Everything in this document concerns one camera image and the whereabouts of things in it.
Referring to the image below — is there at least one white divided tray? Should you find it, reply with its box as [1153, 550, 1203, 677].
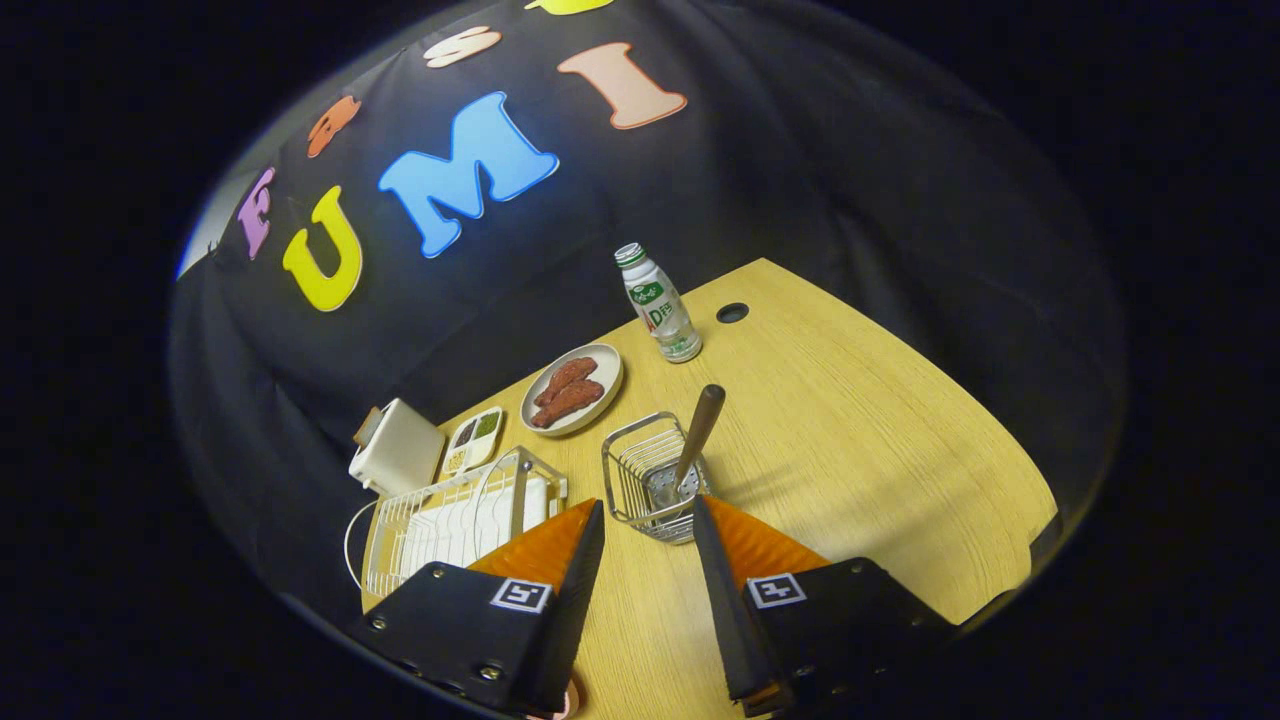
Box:
[441, 406, 505, 479]

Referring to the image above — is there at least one beige plate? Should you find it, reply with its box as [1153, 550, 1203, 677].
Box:
[520, 343, 625, 438]

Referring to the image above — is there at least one white drink bottle green cap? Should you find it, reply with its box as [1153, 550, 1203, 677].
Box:
[614, 242, 703, 364]

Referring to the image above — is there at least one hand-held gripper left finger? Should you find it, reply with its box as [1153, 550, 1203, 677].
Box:
[345, 498, 607, 716]

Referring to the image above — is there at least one white toaster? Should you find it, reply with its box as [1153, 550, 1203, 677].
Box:
[348, 398, 447, 497]

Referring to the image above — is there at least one wooden handled spoon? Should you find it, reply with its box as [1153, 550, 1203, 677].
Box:
[650, 384, 727, 509]

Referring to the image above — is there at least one red meat slice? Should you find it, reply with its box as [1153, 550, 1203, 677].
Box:
[530, 379, 607, 430]
[533, 357, 599, 408]

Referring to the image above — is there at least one white wire dish rack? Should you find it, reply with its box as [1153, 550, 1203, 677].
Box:
[343, 446, 569, 599]

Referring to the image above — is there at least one metal wire basket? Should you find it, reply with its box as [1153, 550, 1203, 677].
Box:
[601, 411, 713, 545]

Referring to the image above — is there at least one pink plate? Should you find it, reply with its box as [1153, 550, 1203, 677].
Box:
[530, 675, 583, 720]

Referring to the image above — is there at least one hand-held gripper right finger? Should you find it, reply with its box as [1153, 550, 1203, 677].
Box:
[692, 494, 956, 717]

